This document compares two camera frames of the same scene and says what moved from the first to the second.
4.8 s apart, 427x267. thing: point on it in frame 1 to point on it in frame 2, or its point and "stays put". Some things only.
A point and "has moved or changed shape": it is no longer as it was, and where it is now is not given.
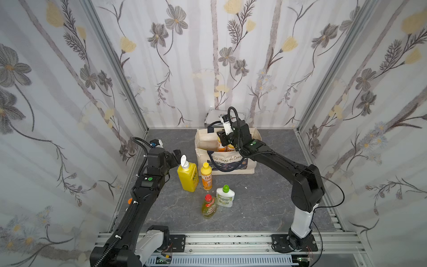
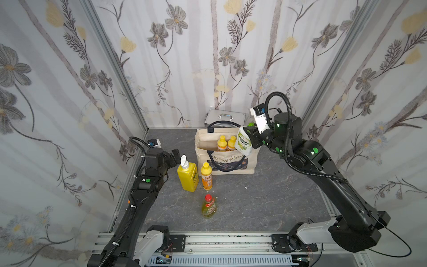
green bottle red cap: x=209 y=206 stays put
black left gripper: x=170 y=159 stays put
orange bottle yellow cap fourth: x=206 y=172 stays put
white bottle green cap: x=224 y=196 has moved or changed shape
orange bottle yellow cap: x=221 y=148 stays put
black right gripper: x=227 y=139 to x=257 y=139
